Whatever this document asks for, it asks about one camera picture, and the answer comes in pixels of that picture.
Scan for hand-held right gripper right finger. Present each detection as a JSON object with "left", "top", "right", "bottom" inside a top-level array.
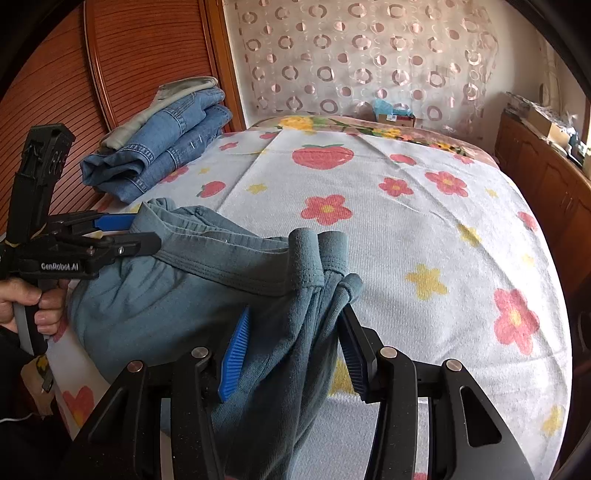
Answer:
[{"left": 339, "top": 305, "right": 529, "bottom": 480}]

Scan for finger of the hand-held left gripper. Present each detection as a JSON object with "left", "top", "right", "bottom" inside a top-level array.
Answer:
[
  {"left": 69, "top": 233, "right": 162, "bottom": 267},
  {"left": 48, "top": 211, "right": 139, "bottom": 235}
]

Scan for yellow floral blanket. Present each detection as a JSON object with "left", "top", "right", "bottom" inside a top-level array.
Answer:
[{"left": 245, "top": 113, "right": 502, "bottom": 167}]

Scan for sheer circle-pattern curtain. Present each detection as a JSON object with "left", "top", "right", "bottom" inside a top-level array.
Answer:
[{"left": 224, "top": 0, "right": 502, "bottom": 134}]

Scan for wooden headboard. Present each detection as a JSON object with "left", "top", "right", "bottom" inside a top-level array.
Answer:
[{"left": 0, "top": 0, "right": 245, "bottom": 241}]

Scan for long wooden cabinet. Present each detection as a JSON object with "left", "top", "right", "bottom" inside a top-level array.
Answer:
[{"left": 494, "top": 111, "right": 591, "bottom": 296}]

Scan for small cardboard box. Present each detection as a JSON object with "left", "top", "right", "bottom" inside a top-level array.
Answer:
[{"left": 376, "top": 111, "right": 416, "bottom": 129}]

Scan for folded blue jeans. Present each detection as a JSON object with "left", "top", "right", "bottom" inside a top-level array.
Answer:
[{"left": 81, "top": 88, "right": 234, "bottom": 204}]

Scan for bed with floral sheet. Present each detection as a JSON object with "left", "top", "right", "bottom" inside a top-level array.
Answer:
[{"left": 46, "top": 124, "right": 573, "bottom": 480}]

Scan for folded grey-green pants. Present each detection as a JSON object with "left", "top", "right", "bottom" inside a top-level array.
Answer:
[{"left": 100, "top": 76, "right": 219, "bottom": 151}]

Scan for beige window curtain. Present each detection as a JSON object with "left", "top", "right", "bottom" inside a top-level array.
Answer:
[{"left": 540, "top": 44, "right": 561, "bottom": 107}]

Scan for teal shirt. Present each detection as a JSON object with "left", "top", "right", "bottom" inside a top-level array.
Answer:
[{"left": 67, "top": 198, "right": 363, "bottom": 480}]

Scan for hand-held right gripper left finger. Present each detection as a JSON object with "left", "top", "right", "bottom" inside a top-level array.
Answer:
[{"left": 69, "top": 307, "right": 252, "bottom": 480}]

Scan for blue plastic bag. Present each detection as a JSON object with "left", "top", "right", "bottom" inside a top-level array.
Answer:
[{"left": 372, "top": 98, "right": 411, "bottom": 117}]

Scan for open cardboard box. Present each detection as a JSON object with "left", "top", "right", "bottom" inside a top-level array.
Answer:
[{"left": 526, "top": 108, "right": 568, "bottom": 144}]

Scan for person's left hand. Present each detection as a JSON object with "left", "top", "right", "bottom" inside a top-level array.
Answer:
[{"left": 0, "top": 277, "right": 66, "bottom": 337}]

